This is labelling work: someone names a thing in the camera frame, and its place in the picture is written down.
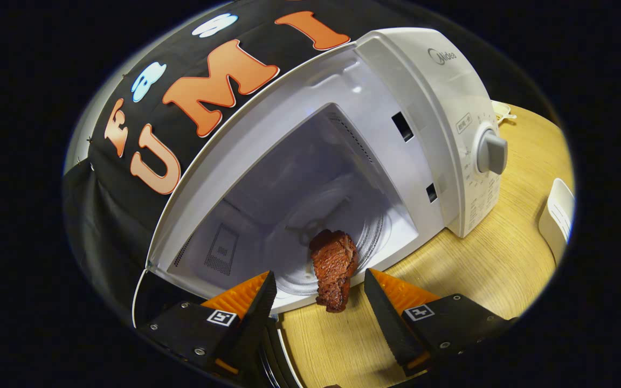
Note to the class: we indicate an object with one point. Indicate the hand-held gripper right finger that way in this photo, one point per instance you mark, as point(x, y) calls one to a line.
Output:
point(388, 323)

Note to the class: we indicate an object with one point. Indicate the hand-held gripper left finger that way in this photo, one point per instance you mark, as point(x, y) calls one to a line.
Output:
point(254, 323)

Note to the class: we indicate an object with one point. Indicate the brown meat piece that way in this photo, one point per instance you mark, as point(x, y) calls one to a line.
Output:
point(335, 264)

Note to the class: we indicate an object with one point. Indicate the white microwave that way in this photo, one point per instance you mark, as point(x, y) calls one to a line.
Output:
point(440, 108)

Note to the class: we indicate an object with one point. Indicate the white rectangular plate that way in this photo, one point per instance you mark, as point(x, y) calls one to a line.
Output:
point(558, 215)

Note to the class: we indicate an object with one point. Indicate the small white seed dish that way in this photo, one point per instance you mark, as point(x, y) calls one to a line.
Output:
point(503, 111)

